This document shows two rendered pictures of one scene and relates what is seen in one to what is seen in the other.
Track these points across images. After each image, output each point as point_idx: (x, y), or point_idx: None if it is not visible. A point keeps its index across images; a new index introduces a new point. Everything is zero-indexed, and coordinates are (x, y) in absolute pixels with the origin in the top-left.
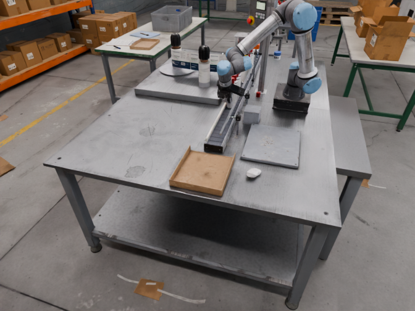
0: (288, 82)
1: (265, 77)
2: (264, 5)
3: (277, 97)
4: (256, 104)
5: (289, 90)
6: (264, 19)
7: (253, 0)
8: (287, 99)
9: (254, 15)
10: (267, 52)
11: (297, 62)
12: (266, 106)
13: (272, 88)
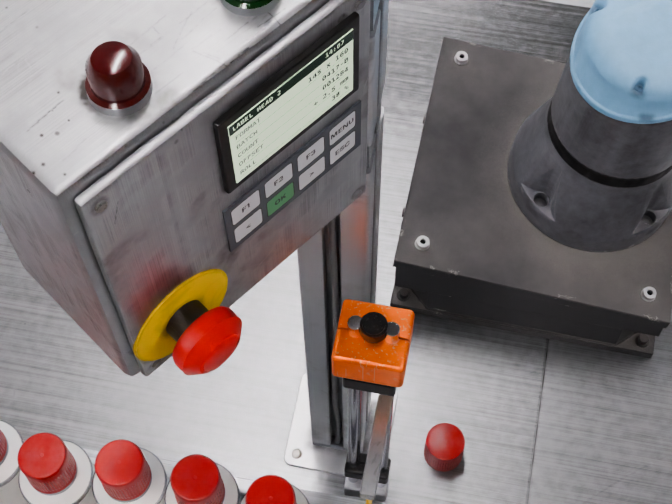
0: (651, 175)
1: (20, 364)
2: (338, 65)
3: (655, 291)
4: (600, 471)
5: (669, 184)
6: (360, 141)
7: (155, 182)
8: (670, 227)
9: (217, 243)
10: (376, 257)
11: (642, 38)
12: (618, 396)
13: (270, 325)
